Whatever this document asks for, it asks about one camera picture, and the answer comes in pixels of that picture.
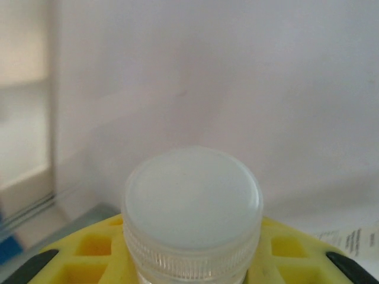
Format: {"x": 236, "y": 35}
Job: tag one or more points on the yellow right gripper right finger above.
{"x": 296, "y": 266}

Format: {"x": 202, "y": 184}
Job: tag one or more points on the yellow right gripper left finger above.
{"x": 94, "y": 266}

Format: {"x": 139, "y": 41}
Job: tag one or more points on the small clear bottle white label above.
{"x": 355, "y": 239}

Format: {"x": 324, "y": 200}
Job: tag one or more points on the long clear bottle white cap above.
{"x": 192, "y": 192}

